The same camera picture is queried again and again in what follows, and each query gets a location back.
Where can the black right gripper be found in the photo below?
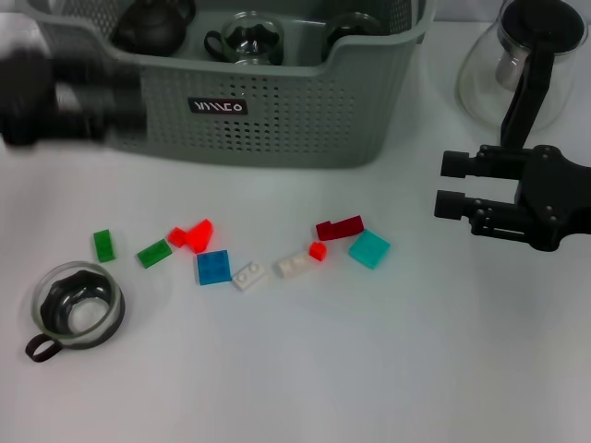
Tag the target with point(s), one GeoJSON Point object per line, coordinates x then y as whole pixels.
{"type": "Point", "coordinates": [554, 203]}

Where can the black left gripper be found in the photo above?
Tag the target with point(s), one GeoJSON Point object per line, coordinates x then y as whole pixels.
{"type": "Point", "coordinates": [27, 97]}

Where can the grey perforated storage bin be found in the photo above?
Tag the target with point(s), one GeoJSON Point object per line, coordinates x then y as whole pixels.
{"type": "Point", "coordinates": [300, 124]}

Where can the dark clay teapot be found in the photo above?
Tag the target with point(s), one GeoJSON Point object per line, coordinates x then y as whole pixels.
{"type": "Point", "coordinates": [148, 27]}

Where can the teal square toy brick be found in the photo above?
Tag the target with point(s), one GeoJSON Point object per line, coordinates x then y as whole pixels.
{"type": "Point", "coordinates": [369, 249]}

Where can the dark red toy brick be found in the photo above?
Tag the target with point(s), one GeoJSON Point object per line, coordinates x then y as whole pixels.
{"type": "Point", "coordinates": [337, 229]}

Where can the small red toy brick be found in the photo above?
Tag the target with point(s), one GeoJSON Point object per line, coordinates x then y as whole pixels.
{"type": "Point", "coordinates": [175, 237]}
{"type": "Point", "coordinates": [317, 251]}

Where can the green toy brick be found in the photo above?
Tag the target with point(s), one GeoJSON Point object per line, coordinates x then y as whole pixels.
{"type": "Point", "coordinates": [104, 245]}
{"type": "Point", "coordinates": [153, 254]}

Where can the red wedge toy brick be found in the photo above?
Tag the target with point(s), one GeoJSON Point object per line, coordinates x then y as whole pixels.
{"type": "Point", "coordinates": [201, 235]}

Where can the white toy brick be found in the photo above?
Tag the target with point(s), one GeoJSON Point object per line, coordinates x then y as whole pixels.
{"type": "Point", "coordinates": [249, 277]}
{"type": "Point", "coordinates": [293, 265]}

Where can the blue toy brick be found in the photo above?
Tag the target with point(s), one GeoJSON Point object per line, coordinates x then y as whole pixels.
{"type": "Point", "coordinates": [213, 267]}

